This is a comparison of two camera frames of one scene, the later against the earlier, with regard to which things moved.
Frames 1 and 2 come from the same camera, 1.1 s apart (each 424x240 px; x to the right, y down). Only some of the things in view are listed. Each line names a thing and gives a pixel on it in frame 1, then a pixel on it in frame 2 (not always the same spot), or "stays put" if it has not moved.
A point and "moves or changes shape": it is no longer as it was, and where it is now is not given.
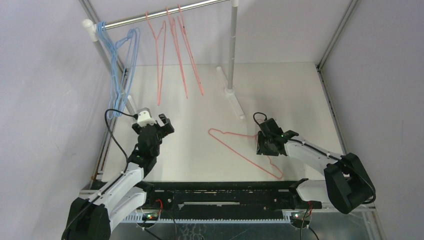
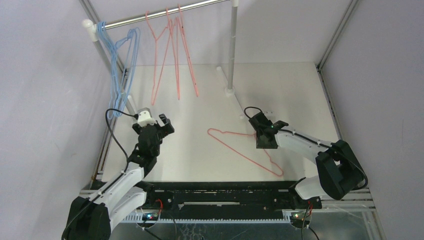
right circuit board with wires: x=301 y=219 stays put
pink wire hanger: x=172 y=21 moves or changes shape
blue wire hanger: x=124 y=57 stays put
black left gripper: x=166 y=129 stays put
